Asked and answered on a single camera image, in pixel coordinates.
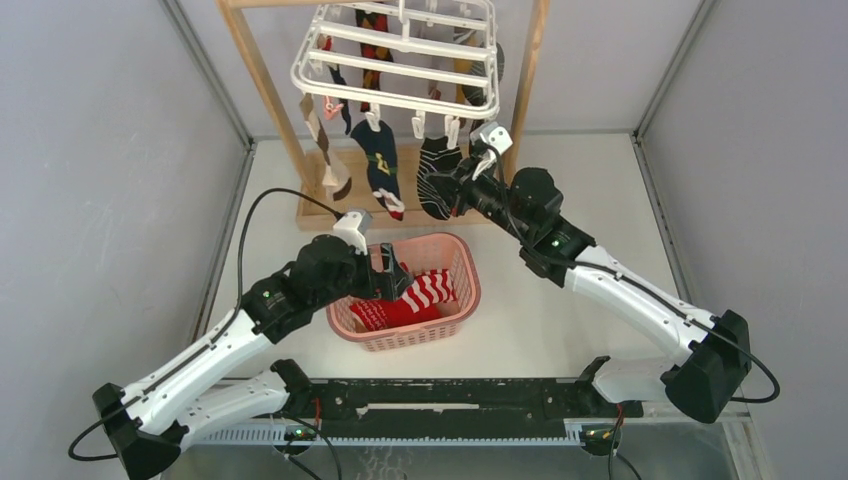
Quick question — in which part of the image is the wooden hanger stand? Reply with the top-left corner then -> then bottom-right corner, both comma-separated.
218,1 -> 549,228

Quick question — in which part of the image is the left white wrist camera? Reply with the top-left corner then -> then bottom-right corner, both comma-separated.
332,209 -> 373,255

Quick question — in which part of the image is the black white striped sock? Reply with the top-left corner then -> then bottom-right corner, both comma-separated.
416,136 -> 462,221

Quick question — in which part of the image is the plain red sock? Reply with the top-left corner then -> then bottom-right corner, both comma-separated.
390,301 -> 441,328

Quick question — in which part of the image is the navy santa pattern sock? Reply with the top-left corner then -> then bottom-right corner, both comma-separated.
350,120 -> 406,221

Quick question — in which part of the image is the brown beige block sock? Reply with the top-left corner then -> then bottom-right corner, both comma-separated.
299,93 -> 352,201

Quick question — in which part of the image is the white plastic sock hanger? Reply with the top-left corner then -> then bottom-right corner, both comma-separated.
290,1 -> 502,140

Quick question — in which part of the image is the red white striped sock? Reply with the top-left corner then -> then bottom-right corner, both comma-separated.
397,269 -> 456,315

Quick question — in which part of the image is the pink plastic basket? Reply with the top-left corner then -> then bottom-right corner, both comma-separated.
327,232 -> 481,352

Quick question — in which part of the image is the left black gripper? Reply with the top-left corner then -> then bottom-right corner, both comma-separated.
312,241 -> 412,311

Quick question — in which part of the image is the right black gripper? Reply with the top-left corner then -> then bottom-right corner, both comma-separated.
425,151 -> 532,244

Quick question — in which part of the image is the argyle red yellow sock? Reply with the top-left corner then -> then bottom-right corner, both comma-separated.
355,9 -> 394,91

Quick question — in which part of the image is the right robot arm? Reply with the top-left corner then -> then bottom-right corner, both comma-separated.
424,158 -> 781,424

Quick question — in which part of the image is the red snowflake sock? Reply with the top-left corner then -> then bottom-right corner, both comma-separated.
349,300 -> 392,332

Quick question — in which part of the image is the black striped narrow sock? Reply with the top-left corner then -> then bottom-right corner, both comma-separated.
463,39 -> 507,134

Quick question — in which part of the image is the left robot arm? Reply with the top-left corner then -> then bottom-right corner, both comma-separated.
67,209 -> 413,479

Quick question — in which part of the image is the black mounting rail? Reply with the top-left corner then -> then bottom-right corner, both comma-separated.
284,378 -> 644,441

